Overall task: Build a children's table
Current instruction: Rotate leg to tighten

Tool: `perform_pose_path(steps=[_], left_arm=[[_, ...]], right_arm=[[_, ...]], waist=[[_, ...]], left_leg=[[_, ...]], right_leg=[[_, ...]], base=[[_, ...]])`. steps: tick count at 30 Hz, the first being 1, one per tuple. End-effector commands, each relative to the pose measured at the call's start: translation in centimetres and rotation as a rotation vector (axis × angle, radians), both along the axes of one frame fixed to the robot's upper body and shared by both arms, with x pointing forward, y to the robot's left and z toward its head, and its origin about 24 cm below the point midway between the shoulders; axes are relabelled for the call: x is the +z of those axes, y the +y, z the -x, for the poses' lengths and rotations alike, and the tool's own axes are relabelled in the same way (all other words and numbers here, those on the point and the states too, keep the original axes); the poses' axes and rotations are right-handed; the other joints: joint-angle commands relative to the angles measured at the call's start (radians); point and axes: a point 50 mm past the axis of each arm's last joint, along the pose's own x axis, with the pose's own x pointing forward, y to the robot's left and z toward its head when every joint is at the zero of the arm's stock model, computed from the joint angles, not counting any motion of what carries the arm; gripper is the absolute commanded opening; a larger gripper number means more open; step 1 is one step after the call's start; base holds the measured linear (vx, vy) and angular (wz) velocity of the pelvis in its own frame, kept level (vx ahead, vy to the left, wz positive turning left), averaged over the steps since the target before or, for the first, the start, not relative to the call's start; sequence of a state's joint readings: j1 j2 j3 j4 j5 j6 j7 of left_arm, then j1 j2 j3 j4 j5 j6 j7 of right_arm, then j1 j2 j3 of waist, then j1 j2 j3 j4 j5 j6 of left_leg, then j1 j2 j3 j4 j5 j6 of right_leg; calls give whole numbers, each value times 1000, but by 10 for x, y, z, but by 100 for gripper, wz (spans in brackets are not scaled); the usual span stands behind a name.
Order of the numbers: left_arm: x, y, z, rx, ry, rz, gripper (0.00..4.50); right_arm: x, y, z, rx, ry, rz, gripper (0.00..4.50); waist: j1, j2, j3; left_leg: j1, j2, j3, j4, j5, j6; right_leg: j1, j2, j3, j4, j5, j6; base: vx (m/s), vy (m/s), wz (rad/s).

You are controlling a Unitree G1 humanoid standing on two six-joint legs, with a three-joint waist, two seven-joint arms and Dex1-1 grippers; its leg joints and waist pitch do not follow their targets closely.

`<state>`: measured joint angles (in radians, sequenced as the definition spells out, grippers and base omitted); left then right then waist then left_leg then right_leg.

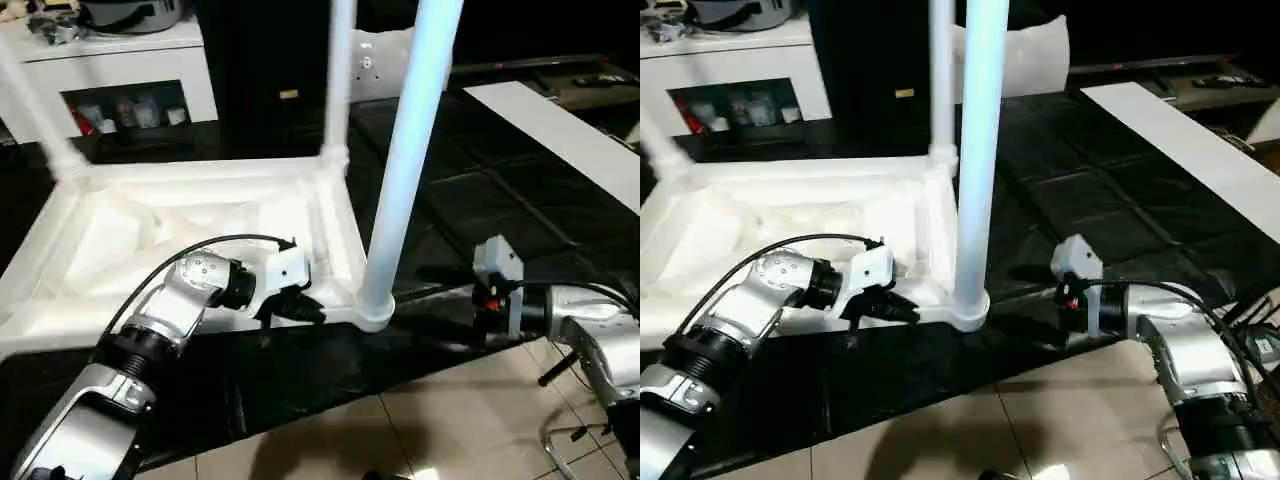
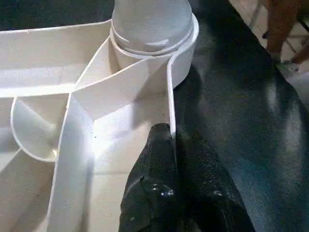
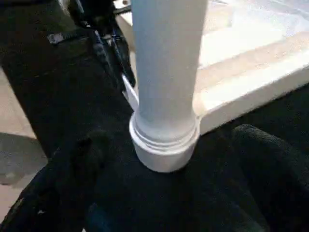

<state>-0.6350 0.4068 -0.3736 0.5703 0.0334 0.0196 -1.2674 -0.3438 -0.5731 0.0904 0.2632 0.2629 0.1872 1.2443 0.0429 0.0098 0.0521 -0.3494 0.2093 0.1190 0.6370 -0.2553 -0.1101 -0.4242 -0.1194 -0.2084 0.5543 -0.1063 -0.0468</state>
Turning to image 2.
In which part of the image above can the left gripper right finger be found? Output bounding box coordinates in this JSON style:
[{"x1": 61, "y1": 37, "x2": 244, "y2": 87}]
[{"x1": 175, "y1": 127, "x2": 255, "y2": 232}]

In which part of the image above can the brown furniture leg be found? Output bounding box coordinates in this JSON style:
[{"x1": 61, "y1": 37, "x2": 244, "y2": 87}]
[{"x1": 265, "y1": 0, "x2": 309, "y2": 64}]

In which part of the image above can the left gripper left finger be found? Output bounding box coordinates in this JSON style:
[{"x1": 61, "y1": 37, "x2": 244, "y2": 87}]
[{"x1": 118, "y1": 123, "x2": 181, "y2": 232}]

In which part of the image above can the white plastic table leg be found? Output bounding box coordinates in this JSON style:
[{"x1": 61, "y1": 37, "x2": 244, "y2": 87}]
[{"x1": 111, "y1": 0, "x2": 195, "y2": 55}]

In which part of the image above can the white plastic table top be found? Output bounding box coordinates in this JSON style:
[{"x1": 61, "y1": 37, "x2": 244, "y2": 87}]
[{"x1": 0, "y1": 14, "x2": 200, "y2": 232}]

